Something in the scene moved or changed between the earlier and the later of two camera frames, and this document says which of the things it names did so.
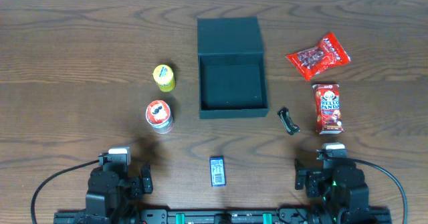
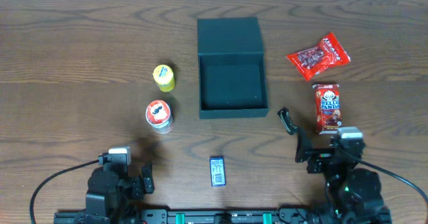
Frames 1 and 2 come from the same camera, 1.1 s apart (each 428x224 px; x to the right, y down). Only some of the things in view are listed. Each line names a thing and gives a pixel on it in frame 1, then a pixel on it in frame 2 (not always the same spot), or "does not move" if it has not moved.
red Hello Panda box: x=328 y=119 does not move
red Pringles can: x=158 y=115 does not move
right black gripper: x=308 y=180 → x=314 y=155
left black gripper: x=137 y=185 does not move
